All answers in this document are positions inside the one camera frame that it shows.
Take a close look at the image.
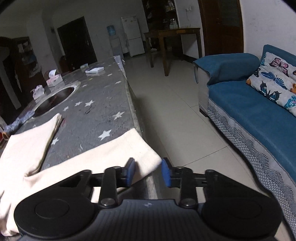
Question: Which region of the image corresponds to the blue knit work glove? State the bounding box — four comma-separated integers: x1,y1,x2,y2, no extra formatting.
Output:
2,110,35,141

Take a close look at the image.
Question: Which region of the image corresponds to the blue sofa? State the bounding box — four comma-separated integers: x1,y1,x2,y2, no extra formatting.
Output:
194,45,295,232

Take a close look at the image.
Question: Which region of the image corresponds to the small white tissue box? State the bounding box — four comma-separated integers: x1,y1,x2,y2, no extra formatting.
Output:
31,85,45,100

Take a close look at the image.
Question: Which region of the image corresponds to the dark wooden side table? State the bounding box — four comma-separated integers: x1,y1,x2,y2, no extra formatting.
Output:
144,28,203,76

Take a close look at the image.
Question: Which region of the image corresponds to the cream sweater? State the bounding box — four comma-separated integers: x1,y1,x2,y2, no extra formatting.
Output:
1,113,161,237

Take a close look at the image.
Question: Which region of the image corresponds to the round induction cooktop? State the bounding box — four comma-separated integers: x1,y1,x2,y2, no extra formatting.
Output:
32,81,81,118

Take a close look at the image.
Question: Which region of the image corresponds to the white remote control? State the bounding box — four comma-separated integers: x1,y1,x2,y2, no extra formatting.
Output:
85,67,104,74

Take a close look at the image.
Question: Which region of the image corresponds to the water dispenser with bottle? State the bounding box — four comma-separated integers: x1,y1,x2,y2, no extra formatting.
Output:
107,25,123,59

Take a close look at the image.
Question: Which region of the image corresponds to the butterfly print cushion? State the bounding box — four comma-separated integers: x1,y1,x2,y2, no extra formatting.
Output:
246,51,295,115

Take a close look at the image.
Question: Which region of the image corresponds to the pink white tissue box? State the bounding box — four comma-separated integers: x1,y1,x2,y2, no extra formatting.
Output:
45,69,63,87

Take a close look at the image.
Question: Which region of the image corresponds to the white refrigerator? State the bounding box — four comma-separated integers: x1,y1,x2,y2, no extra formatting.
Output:
121,16,145,57

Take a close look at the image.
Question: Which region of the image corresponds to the glass kettle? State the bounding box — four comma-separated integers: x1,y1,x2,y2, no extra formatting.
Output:
170,19,178,29

